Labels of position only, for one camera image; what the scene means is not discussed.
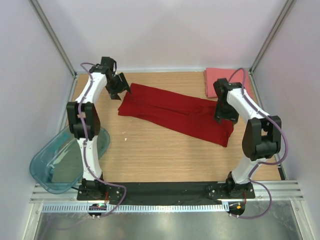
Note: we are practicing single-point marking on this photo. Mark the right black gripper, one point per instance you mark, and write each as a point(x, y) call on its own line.
point(233, 117)

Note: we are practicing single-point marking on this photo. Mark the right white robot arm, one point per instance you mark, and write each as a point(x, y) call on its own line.
point(261, 139)

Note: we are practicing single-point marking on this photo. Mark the right aluminium frame rail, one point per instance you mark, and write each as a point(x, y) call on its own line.
point(285, 10)

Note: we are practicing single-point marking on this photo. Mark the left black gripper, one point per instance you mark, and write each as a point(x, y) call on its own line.
point(123, 86)

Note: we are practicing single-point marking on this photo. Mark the dark red t shirt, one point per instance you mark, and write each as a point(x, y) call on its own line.
point(188, 115)

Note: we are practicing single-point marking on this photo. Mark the slotted cable duct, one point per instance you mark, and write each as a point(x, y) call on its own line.
point(101, 208)

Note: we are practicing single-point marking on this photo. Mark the aluminium frame rail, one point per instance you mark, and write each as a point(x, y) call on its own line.
point(285, 10)
point(52, 35)

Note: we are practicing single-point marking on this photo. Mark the teal plastic bin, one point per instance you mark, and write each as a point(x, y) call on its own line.
point(58, 166)

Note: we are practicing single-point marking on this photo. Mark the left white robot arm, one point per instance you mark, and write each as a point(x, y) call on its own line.
point(85, 125)

